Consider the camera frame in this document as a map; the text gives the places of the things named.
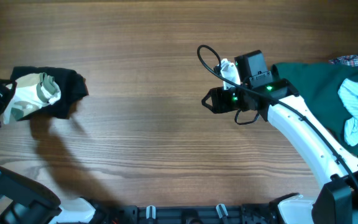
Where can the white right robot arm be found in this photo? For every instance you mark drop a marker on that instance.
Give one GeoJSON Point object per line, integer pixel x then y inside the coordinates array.
{"type": "Point", "coordinates": [248, 85]}

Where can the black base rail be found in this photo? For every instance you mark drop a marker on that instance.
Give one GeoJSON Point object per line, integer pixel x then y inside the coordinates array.
{"type": "Point", "coordinates": [218, 214]}

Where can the red plaid garment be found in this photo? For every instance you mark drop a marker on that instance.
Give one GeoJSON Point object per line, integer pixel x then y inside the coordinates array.
{"type": "Point", "coordinates": [349, 60]}

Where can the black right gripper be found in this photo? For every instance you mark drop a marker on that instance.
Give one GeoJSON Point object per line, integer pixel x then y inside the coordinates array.
{"type": "Point", "coordinates": [217, 97]}

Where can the white beige garment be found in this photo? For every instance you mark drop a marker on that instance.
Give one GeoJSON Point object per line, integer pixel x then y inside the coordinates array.
{"type": "Point", "coordinates": [32, 93]}

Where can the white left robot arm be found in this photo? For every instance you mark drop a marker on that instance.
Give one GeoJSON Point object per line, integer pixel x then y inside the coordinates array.
{"type": "Point", "coordinates": [23, 200]}

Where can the black folded garment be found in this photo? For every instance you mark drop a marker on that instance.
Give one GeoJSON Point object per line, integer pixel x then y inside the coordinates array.
{"type": "Point", "coordinates": [72, 86]}

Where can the dark green garment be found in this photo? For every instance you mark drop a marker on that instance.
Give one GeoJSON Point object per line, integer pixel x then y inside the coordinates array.
{"type": "Point", "coordinates": [318, 84]}

